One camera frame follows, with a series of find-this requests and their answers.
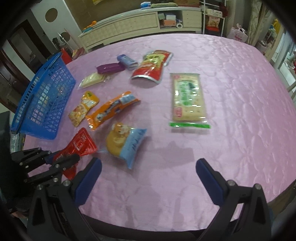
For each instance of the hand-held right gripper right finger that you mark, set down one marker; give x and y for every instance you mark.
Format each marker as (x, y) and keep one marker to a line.
(209, 183)

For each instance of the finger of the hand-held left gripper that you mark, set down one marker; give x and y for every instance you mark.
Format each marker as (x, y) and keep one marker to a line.
(67, 161)
(34, 156)

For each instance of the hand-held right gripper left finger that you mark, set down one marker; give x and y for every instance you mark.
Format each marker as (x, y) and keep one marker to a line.
(89, 183)

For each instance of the red foil snack packet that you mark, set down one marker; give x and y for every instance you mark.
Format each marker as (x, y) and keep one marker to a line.
(79, 143)

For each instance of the small yellow snack packet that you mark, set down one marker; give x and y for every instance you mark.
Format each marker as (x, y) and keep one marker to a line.
(82, 109)

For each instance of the light blue bun packet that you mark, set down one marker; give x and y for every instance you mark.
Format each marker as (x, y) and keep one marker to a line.
(124, 141)

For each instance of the orange snack packet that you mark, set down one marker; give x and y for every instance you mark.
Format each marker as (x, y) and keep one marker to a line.
(108, 111)

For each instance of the blue plastic basket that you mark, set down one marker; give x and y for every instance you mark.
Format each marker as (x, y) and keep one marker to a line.
(55, 76)

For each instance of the pale yellow wafer packet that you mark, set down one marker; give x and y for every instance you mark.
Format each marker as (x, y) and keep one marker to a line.
(92, 80)

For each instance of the green white cracker packet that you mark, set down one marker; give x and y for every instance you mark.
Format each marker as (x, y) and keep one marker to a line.
(187, 97)

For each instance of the purple box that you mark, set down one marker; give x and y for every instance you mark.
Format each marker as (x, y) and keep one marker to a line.
(109, 68)

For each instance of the blue purple pack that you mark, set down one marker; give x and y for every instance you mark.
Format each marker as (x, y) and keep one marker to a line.
(126, 60)

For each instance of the red green snack bag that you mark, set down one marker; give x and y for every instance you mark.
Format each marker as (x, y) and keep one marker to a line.
(150, 67)

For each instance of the pink quilted mat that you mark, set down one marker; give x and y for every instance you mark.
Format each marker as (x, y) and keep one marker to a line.
(231, 92)

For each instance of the cream tv cabinet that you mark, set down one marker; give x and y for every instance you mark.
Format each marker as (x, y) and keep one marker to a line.
(129, 25)

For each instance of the pink bag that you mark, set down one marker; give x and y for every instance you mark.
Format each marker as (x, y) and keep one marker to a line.
(237, 34)

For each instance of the white paper roll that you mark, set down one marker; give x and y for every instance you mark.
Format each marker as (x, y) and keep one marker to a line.
(180, 25)

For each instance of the printed snack bag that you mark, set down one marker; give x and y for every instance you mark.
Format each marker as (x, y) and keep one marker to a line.
(214, 22)

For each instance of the orange box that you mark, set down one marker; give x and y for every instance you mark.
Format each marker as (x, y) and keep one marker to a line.
(168, 22)

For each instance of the white metal rack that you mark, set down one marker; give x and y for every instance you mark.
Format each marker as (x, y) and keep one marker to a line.
(203, 14)

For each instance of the patterned curtain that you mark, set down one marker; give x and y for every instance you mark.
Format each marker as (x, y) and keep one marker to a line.
(260, 20)

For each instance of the light blue box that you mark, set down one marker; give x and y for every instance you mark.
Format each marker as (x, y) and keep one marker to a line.
(170, 17)

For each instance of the blue tissue box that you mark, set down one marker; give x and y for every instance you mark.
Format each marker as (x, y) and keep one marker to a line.
(145, 4)

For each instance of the cardboard box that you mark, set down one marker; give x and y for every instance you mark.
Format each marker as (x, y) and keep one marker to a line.
(187, 2)

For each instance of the green cloth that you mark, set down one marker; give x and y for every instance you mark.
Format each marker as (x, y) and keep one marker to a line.
(161, 4)

